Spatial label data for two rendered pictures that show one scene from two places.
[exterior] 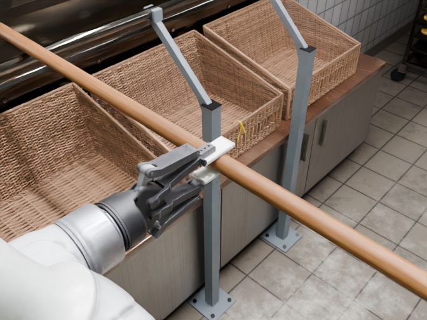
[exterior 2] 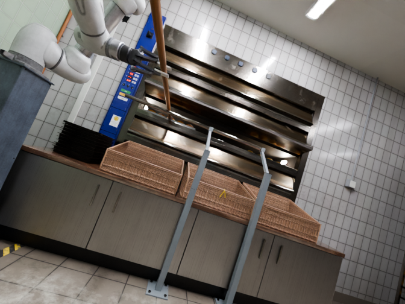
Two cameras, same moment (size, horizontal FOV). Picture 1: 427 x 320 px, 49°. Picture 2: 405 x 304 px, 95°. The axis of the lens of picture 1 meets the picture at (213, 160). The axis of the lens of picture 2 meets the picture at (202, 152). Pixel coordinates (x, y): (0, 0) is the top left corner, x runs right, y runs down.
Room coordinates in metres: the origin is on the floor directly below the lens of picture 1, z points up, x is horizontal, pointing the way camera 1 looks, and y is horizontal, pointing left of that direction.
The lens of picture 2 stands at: (0.11, -0.80, 0.78)
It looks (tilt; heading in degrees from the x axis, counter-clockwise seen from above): 7 degrees up; 40
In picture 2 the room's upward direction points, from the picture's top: 20 degrees clockwise
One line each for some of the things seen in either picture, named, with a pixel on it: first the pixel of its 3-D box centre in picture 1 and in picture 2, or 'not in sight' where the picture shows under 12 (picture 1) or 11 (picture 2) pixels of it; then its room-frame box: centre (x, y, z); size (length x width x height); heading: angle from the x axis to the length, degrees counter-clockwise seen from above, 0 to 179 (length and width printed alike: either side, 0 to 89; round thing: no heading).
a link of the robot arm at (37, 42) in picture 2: not in sight; (37, 44); (0.19, 0.73, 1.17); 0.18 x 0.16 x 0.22; 13
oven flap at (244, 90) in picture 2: not in sight; (240, 87); (1.66, 0.30, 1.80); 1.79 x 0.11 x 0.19; 137
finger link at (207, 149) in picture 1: (200, 149); not in sight; (0.55, 0.02, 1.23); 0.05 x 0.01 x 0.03; 137
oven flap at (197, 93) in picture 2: not in sight; (233, 109); (1.66, 0.30, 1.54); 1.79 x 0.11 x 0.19; 137
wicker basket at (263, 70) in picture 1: (283, 50); (275, 209); (1.93, -0.31, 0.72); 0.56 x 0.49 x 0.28; 137
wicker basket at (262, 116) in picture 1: (189, 103); (214, 187); (1.49, 0.09, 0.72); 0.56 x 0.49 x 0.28; 138
